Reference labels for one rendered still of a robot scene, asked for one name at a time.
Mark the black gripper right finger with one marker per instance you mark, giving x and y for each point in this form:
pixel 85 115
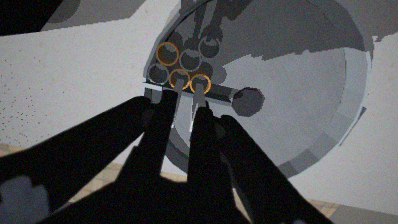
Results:
pixel 221 152

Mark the bronze bushing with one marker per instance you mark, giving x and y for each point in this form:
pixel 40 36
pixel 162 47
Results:
pixel 200 73
pixel 172 80
pixel 160 57

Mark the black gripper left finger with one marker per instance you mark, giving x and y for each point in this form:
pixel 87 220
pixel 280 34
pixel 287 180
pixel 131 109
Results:
pixel 37 181

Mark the grey metal bushing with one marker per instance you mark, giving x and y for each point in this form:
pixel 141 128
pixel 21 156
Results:
pixel 189 68
pixel 152 76
pixel 217 52

